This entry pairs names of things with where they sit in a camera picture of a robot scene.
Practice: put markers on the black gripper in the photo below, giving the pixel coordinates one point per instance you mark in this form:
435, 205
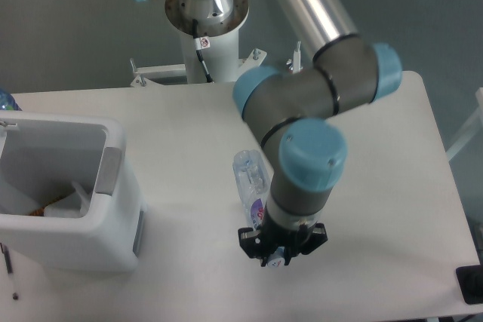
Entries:
260, 244

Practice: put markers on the clear plastic water bottle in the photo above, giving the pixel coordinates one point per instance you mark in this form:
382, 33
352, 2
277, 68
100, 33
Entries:
252, 180

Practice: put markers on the white paper tissue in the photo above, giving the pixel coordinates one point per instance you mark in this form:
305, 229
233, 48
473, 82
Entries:
75, 205

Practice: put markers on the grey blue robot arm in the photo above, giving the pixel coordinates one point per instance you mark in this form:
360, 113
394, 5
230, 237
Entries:
287, 114

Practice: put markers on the colourful trash in bin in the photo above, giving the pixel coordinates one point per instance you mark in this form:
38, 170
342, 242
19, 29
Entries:
41, 211

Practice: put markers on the white trash can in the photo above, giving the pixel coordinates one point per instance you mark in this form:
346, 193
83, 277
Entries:
41, 154

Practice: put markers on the black device at table edge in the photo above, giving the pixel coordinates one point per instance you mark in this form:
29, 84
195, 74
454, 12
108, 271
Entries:
470, 280

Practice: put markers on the black pen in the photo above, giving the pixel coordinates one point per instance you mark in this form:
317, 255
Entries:
10, 271

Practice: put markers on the blue bottle at left edge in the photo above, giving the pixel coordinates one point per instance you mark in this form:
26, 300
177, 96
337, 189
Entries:
7, 102

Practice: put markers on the white levelling foot bracket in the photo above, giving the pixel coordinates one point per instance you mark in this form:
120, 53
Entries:
294, 65

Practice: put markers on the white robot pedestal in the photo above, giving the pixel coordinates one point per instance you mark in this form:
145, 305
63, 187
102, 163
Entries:
209, 34

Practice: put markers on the white frame at right edge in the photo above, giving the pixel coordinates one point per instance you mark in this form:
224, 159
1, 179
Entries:
468, 130

